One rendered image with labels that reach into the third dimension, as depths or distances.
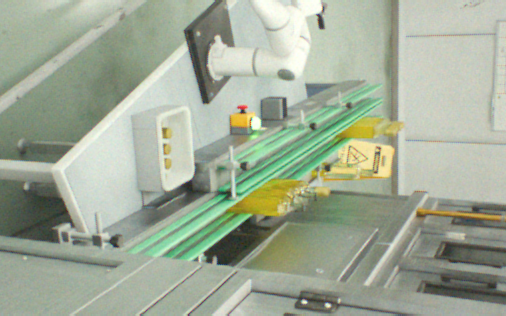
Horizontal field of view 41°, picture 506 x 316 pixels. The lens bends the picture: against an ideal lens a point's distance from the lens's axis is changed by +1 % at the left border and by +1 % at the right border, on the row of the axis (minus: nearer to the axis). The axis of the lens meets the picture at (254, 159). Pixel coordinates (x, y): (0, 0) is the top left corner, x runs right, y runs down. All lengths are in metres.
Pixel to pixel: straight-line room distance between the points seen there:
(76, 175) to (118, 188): 0.18
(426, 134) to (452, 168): 0.49
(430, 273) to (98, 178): 0.98
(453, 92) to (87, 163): 6.43
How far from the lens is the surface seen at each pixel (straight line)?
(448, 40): 7.84
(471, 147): 7.99
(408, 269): 2.07
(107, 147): 1.84
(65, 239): 1.56
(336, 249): 2.10
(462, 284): 2.00
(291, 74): 2.15
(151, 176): 1.94
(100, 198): 1.84
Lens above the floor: 1.86
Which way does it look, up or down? 25 degrees down
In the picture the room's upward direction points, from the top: 94 degrees clockwise
